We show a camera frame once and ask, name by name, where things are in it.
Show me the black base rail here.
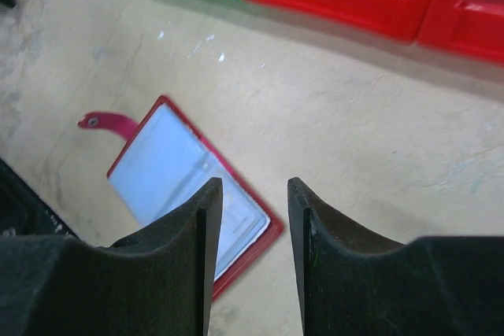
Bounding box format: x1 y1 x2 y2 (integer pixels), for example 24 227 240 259
0 160 76 237

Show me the outer red plastic bin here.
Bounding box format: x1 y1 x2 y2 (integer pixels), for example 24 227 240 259
417 0 503 64

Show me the red leather card holder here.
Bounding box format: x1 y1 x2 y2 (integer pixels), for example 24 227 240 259
78 95 284 298

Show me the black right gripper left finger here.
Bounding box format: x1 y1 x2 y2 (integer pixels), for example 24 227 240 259
1 178 223 335

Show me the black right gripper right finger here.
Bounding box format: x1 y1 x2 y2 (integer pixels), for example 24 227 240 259
287 178 503 335

